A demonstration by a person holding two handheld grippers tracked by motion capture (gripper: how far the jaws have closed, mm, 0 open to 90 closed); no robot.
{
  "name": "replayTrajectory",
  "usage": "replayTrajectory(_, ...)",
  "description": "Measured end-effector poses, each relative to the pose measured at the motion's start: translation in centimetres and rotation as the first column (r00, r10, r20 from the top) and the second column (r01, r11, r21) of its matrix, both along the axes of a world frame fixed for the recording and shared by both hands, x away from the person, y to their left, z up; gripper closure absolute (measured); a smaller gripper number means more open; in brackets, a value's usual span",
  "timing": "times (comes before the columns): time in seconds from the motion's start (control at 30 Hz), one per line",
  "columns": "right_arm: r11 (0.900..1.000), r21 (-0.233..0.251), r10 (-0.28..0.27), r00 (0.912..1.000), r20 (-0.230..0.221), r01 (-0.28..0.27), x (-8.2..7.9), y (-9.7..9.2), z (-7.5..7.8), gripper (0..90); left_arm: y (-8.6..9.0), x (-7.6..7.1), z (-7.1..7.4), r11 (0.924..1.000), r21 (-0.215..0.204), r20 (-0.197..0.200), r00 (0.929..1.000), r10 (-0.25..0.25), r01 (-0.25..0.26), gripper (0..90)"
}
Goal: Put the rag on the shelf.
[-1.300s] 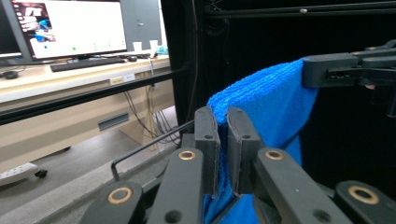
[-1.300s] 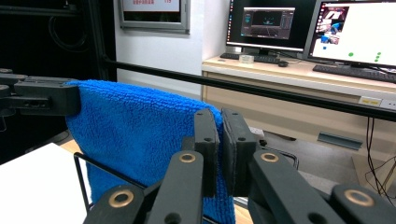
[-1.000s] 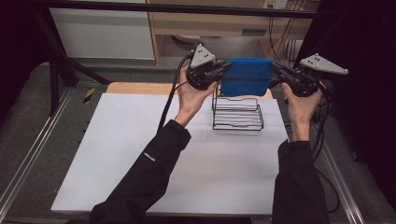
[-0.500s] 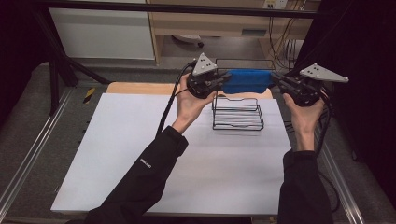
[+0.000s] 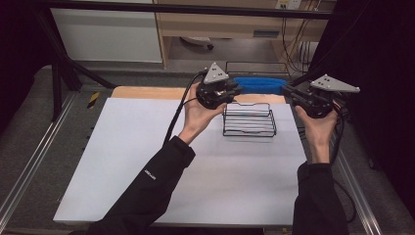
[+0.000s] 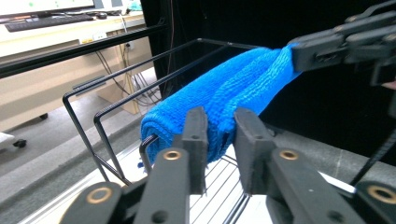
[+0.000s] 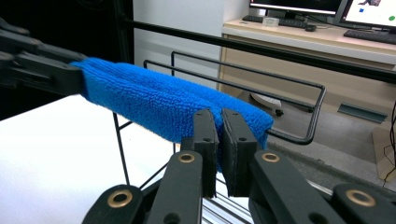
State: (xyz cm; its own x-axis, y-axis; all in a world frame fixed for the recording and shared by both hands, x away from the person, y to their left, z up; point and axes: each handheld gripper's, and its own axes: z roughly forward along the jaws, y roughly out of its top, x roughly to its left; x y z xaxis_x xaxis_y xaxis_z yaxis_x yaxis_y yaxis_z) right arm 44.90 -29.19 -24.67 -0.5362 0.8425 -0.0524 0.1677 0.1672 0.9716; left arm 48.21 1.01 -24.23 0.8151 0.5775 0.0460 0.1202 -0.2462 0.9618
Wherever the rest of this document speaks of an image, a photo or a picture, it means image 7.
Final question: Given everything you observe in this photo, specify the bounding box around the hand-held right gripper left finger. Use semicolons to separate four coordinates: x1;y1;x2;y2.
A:
181;108;219;199

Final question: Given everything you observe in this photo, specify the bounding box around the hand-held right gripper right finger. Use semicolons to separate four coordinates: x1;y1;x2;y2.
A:
220;107;263;198

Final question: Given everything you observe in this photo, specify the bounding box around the blue towel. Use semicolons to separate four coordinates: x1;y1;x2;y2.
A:
69;57;275;174

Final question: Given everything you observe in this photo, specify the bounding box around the white chair base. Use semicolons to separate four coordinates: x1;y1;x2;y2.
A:
249;91;285;118

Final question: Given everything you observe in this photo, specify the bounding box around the light wooden desk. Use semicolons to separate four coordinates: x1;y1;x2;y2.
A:
219;18;396;120

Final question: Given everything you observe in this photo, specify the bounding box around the small clear box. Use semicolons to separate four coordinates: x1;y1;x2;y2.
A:
262;16;280;28

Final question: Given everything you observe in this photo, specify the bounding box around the black keyboard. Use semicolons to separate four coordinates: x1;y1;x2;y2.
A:
241;14;310;30
343;29;396;46

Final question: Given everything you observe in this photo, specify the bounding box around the dark-screen monitor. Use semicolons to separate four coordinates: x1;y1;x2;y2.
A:
247;0;347;21

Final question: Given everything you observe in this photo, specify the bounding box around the white-screen monitor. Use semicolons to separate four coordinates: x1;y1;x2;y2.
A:
333;0;396;31

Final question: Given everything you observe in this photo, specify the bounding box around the black wire drying rack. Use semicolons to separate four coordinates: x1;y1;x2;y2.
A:
113;0;396;85

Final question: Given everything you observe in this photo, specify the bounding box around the black cable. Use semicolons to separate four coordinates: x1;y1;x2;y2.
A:
382;99;396;189

